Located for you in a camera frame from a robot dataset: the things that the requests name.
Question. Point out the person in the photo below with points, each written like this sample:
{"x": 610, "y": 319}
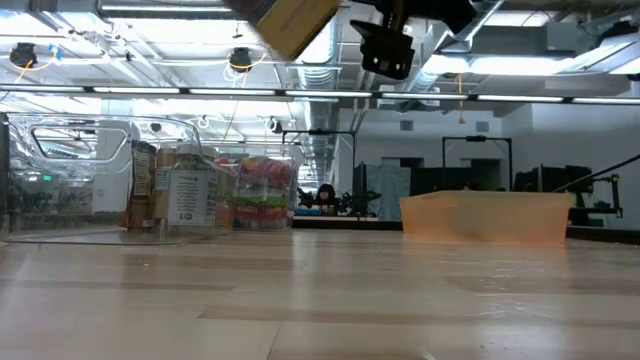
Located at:
{"x": 326, "y": 195}

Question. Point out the tan-lidded glass jar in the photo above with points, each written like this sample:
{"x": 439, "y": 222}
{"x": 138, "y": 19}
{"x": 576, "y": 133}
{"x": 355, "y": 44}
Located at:
{"x": 162, "y": 180}

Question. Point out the orange ramen noodle packet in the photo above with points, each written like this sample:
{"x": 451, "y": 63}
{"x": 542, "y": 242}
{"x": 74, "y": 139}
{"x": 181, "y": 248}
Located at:
{"x": 260, "y": 218}

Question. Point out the cork-stoppered saffron glass jar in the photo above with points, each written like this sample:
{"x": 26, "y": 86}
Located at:
{"x": 223, "y": 215}

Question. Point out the grey background panel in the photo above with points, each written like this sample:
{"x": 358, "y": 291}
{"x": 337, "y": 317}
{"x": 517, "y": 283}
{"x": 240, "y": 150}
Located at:
{"x": 390, "y": 190}

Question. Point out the orange plastic tray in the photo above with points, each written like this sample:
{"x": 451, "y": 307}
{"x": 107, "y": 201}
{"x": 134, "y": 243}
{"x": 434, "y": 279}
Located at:
{"x": 485, "y": 217}

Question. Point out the clear plastic container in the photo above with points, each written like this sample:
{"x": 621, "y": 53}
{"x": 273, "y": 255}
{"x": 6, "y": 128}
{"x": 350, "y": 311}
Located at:
{"x": 260, "y": 190}
{"x": 75, "y": 200}

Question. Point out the black background robot arm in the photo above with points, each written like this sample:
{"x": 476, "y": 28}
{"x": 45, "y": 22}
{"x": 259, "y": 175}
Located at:
{"x": 612, "y": 197}
{"x": 357, "y": 200}

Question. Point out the long ceiling light bar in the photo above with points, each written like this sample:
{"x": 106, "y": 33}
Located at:
{"x": 235, "y": 91}

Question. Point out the thin black diagonal rod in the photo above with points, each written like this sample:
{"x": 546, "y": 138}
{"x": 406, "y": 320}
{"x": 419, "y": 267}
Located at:
{"x": 600, "y": 172}

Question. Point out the black background monitor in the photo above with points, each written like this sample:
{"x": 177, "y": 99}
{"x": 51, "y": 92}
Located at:
{"x": 550, "y": 177}

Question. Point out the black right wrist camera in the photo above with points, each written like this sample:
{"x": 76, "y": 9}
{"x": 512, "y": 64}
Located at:
{"x": 387, "y": 50}

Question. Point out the small red box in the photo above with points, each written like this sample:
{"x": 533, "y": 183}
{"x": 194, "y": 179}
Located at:
{"x": 295, "y": 22}

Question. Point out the black ceiling-hung device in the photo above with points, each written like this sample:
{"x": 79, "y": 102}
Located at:
{"x": 22, "y": 54}
{"x": 241, "y": 59}

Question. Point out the black background stand frame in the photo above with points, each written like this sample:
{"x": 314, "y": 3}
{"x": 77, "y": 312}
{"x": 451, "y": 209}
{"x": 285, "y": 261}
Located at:
{"x": 475, "y": 138}
{"x": 320, "y": 132}

